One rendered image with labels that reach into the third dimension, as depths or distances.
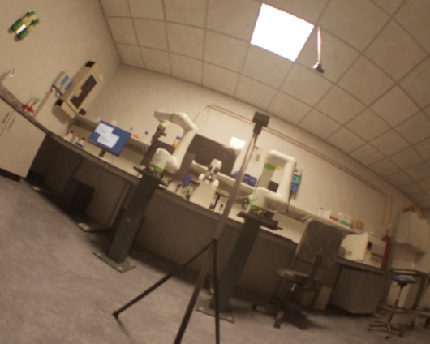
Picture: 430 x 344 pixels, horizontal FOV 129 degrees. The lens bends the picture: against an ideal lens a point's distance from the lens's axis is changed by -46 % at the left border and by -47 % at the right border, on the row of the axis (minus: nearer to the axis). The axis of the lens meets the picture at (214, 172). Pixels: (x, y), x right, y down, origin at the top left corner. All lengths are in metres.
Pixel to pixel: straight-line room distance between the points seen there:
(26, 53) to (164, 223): 2.90
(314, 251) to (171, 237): 1.70
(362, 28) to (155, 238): 3.40
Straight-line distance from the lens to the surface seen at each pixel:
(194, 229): 2.49
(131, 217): 1.56
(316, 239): 1.67
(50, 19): 3.04
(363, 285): 3.02
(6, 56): 2.80
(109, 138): 2.55
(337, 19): 2.24
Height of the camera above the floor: 0.61
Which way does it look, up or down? 16 degrees up
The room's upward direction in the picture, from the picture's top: 23 degrees clockwise
